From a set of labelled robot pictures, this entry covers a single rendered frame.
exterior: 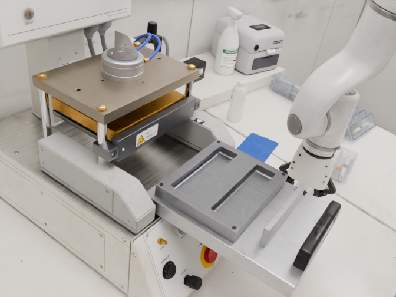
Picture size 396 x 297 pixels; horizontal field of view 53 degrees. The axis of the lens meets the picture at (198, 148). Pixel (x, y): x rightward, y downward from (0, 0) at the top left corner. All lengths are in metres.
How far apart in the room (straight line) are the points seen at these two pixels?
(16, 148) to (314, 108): 0.61
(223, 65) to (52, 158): 0.95
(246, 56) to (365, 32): 0.84
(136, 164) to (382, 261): 0.62
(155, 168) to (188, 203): 0.19
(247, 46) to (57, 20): 0.92
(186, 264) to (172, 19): 1.04
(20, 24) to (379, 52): 0.65
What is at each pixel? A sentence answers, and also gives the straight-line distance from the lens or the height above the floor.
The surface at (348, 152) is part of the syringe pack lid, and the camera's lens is 1.36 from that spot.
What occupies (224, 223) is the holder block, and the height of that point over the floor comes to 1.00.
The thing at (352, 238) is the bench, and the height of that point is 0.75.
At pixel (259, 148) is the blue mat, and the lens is 1.28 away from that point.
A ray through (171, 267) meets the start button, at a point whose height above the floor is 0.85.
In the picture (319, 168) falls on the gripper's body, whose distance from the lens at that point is 1.00.
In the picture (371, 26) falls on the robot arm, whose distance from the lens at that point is 0.82.
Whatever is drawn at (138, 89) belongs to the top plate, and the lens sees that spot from 0.73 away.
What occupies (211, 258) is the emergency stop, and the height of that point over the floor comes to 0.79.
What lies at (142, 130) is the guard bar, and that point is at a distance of 0.73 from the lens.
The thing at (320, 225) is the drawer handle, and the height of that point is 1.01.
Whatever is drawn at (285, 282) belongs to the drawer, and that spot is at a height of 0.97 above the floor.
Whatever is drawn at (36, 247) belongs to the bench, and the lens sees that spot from 0.93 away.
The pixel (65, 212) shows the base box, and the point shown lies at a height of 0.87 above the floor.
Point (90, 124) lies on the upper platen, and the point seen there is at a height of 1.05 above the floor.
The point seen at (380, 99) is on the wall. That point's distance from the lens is 3.12.
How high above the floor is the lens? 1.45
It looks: 35 degrees down
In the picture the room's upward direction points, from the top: 9 degrees clockwise
